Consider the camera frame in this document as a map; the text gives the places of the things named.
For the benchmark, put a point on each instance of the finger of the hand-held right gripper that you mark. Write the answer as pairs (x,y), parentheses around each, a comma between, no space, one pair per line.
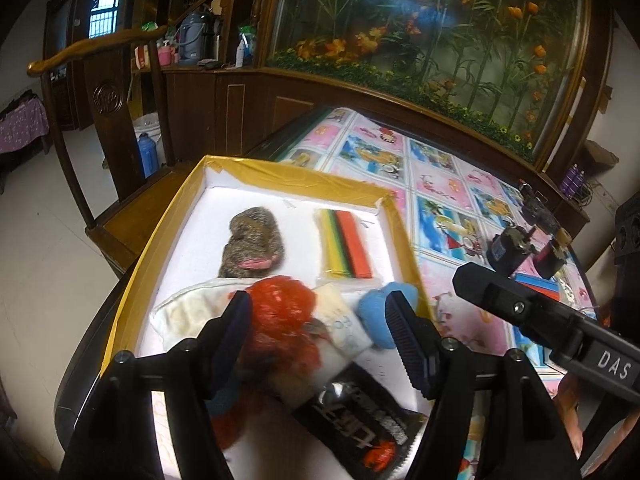
(500,300)

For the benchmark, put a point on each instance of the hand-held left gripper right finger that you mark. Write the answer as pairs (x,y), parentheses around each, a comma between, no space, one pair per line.
(405,345)

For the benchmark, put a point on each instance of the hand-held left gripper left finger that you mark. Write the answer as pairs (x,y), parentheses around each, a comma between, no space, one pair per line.
(232,340)

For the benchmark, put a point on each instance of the orange blue sponge pack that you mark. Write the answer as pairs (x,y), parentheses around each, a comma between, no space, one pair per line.
(537,284)

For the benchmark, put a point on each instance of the blue cloth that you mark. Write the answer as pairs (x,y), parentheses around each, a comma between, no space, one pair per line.
(380,310)

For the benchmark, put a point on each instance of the red plastic bag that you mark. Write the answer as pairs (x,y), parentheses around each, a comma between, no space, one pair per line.
(280,320)

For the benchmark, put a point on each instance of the white towel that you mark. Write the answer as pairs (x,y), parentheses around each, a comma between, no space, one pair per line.
(185,310)

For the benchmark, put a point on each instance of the cream tissue pack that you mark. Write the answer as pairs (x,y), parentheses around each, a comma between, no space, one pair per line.
(340,320)

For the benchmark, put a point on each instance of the black printed packet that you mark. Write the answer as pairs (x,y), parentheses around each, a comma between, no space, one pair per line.
(360,410)

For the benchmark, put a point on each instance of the multicoloured cloth pack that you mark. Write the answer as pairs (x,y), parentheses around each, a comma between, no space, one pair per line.
(345,245)

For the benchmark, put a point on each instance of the yellow edged white box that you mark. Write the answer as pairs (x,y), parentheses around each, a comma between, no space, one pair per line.
(165,240)

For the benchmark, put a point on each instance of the person's right hand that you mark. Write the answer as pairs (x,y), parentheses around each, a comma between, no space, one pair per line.
(570,405)

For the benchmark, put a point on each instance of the black motor with bare shaft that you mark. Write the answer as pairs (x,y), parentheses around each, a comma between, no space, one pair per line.
(510,250)

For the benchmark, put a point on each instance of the black motor with tan pulley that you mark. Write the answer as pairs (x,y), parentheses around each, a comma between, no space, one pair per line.
(552,257)

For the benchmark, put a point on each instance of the brown knitted cloth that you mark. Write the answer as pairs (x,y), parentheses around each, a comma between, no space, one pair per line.
(250,240)

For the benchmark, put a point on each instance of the dark metal gadget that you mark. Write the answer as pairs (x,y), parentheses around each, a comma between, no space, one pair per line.
(537,205)

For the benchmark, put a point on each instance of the purple bottle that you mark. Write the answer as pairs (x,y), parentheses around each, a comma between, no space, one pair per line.
(579,184)
(567,182)

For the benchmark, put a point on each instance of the fruit print tablecloth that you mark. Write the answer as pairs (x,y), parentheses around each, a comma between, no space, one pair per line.
(425,175)

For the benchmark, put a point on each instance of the cardboard box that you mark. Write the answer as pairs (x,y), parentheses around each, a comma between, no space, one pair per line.
(600,155)

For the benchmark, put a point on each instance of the blue water bottle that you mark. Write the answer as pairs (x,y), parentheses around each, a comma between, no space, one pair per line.
(146,155)

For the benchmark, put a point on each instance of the white bucket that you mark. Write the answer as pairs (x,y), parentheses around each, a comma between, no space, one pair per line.
(150,122)

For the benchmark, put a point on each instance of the dark wooden cabinet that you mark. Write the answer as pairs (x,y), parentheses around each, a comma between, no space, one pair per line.
(250,105)

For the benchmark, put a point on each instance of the dark wooden chair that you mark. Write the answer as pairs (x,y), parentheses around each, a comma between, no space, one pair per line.
(107,100)

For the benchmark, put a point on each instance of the glass flower display case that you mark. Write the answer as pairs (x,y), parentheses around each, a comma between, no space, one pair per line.
(425,35)

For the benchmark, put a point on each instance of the white spray bottle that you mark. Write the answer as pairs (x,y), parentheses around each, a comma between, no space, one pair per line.
(240,52)

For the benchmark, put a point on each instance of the purple cloth covered table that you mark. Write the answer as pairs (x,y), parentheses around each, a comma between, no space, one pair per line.
(20,125)

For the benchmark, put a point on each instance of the blue thermos jug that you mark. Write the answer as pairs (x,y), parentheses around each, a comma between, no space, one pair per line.
(192,40)

